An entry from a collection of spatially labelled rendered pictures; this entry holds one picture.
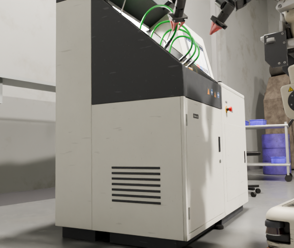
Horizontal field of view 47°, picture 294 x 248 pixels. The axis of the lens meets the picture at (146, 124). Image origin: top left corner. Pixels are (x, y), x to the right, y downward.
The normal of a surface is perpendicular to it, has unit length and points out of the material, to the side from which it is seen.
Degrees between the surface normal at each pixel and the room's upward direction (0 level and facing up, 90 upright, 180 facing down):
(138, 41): 90
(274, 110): 92
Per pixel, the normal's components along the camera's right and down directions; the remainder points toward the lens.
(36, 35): 0.78, -0.06
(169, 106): -0.48, -0.06
